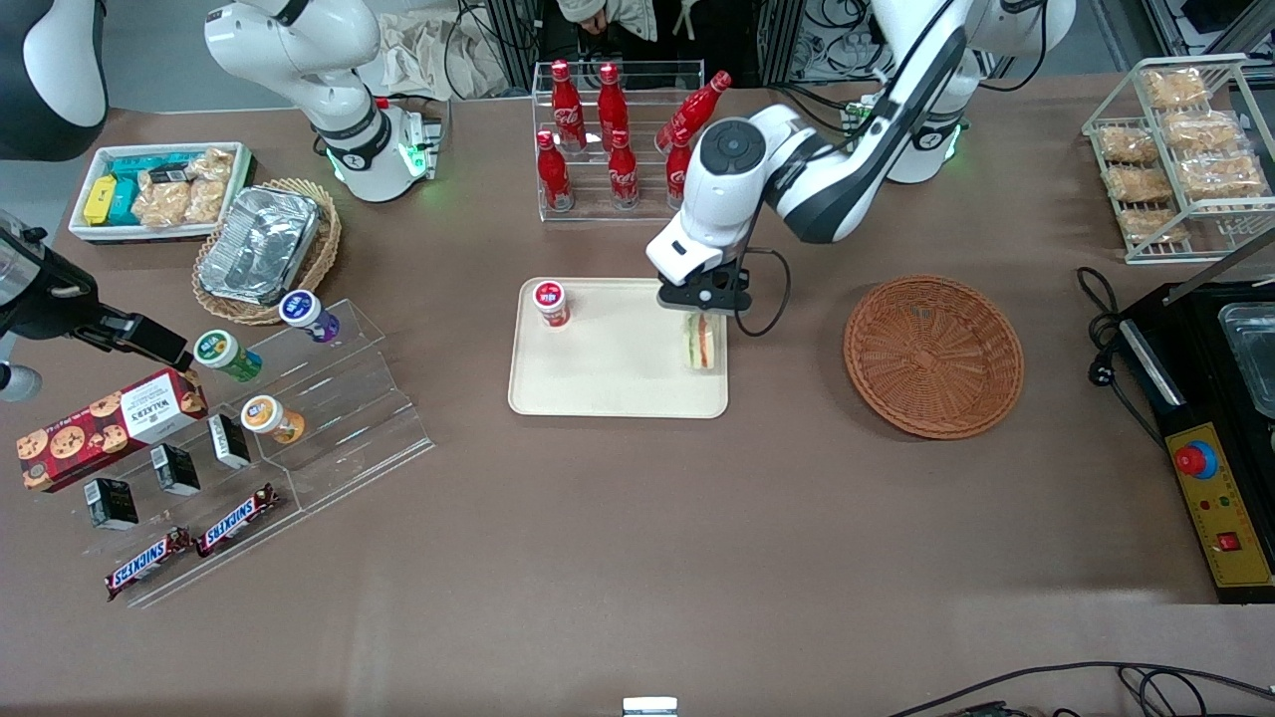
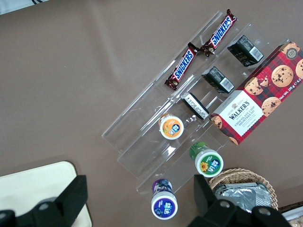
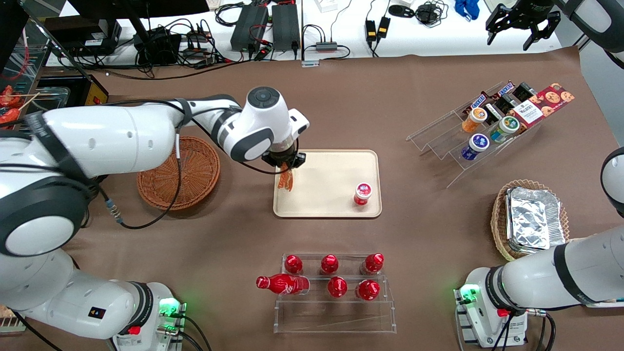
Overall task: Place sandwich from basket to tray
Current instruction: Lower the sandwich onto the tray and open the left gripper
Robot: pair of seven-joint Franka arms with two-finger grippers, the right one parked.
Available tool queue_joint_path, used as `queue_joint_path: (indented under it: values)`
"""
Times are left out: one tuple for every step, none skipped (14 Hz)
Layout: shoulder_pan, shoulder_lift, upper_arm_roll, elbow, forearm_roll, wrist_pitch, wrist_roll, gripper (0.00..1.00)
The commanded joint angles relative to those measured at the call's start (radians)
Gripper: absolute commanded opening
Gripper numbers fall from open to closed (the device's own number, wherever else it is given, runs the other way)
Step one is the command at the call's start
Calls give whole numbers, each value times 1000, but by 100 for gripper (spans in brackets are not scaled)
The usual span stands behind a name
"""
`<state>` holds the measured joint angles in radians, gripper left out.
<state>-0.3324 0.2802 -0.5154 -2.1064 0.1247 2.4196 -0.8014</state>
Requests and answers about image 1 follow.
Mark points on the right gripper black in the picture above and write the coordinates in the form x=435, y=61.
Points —
x=62, y=311

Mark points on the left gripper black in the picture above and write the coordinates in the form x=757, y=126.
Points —
x=721, y=279

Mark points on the triangular sandwich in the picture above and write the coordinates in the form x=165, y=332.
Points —
x=701, y=347

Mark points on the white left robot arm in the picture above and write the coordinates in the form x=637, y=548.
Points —
x=717, y=199

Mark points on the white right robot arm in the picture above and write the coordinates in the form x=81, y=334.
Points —
x=299, y=40

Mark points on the beige plastic tray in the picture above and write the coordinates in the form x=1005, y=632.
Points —
x=608, y=368

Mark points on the oval light wicker basket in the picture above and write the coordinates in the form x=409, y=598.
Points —
x=324, y=249

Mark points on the round brown wicker basket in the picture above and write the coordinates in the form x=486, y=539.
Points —
x=931, y=358

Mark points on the green yogurt cup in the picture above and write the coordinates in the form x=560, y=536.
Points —
x=221, y=351

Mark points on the red Walkers cookie box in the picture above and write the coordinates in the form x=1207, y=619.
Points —
x=100, y=433

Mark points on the small black carton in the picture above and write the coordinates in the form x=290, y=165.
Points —
x=112, y=504
x=175, y=470
x=229, y=441

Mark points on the clear acrylic bottle rack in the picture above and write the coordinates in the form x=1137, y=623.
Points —
x=647, y=214

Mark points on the orange yogurt cup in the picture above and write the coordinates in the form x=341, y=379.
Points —
x=267, y=416

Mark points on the white plastic bin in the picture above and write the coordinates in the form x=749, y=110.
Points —
x=85, y=231

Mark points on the aluminium foil container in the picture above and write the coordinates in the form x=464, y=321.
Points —
x=259, y=244

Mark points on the clear bag of crackers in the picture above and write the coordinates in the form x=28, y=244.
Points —
x=209, y=184
x=162, y=204

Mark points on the purple yogurt cup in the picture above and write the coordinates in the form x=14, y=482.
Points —
x=304, y=312

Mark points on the red cola bottle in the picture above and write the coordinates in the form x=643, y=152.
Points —
x=568, y=110
x=677, y=169
x=697, y=105
x=554, y=174
x=613, y=105
x=624, y=174

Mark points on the teal snack box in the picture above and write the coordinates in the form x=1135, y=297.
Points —
x=149, y=162
x=127, y=202

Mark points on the red lid yogurt cup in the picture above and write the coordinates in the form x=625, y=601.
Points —
x=550, y=302

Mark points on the yellow snack box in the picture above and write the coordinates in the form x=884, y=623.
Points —
x=100, y=199

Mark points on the Snickers bar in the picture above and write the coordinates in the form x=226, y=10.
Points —
x=237, y=522
x=147, y=564

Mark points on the clear acrylic stepped stand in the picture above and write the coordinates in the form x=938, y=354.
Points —
x=349, y=418

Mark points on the person in beige jacket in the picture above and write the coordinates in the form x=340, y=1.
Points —
x=628, y=15

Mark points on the crumpled beige cloth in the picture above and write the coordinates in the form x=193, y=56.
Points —
x=438, y=55

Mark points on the small silver device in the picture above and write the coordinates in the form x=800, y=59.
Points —
x=649, y=707

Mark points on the crispy snack bag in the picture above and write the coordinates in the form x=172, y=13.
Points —
x=1175, y=88
x=1141, y=184
x=1155, y=226
x=1200, y=131
x=1223, y=177
x=1128, y=144

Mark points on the red emergency stop button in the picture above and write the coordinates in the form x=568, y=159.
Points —
x=1193, y=460

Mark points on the grey metal rod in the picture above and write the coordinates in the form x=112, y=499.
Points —
x=1220, y=267

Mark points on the steel pan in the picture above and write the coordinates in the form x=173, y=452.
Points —
x=1255, y=354

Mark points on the black appliance yellow panel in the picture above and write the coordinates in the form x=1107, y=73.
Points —
x=1220, y=518

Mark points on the black background frame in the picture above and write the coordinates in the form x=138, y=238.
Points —
x=518, y=40

